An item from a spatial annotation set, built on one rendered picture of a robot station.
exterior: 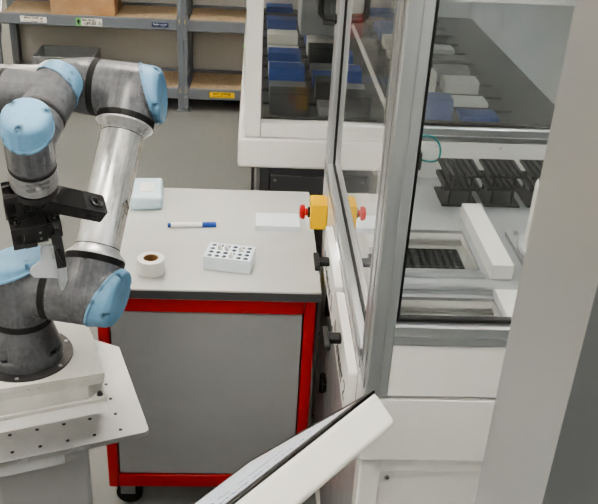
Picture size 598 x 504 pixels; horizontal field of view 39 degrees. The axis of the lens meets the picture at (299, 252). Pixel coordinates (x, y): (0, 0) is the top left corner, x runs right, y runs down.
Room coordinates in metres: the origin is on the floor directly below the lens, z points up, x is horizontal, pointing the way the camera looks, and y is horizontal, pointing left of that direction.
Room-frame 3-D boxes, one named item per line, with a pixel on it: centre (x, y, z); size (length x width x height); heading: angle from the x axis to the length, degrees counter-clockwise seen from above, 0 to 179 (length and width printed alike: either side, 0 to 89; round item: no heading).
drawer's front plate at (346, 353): (1.40, -0.10, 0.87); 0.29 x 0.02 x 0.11; 4
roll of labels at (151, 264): (1.87, 0.38, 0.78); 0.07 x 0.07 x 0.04
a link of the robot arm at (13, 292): (1.38, 0.53, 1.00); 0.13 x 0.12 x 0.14; 83
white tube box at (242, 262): (1.93, 0.18, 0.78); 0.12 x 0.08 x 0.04; 84
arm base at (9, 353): (1.38, 0.54, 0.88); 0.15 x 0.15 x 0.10
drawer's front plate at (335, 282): (1.71, -0.08, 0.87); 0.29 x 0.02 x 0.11; 4
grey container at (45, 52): (5.49, 1.62, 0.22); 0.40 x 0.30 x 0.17; 93
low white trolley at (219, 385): (2.10, 0.25, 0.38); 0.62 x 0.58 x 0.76; 4
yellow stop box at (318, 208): (2.04, -0.04, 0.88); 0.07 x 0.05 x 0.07; 4
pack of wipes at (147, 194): (2.30, 0.47, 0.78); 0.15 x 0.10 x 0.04; 9
